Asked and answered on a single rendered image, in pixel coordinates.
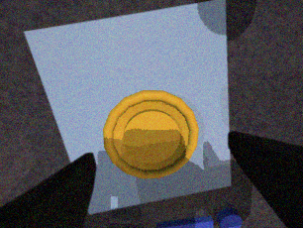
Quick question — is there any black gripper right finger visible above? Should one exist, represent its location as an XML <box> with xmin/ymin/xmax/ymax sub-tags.
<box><xmin>228</xmin><ymin>131</ymin><xmax>303</xmax><ymax>228</ymax></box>

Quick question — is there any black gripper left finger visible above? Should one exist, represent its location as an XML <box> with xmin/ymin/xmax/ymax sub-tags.
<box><xmin>0</xmin><ymin>153</ymin><xmax>97</xmax><ymax>228</ymax></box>

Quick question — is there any light blue flat mat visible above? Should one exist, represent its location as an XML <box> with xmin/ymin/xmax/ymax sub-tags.
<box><xmin>25</xmin><ymin>0</ymin><xmax>231</xmax><ymax>215</ymax></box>

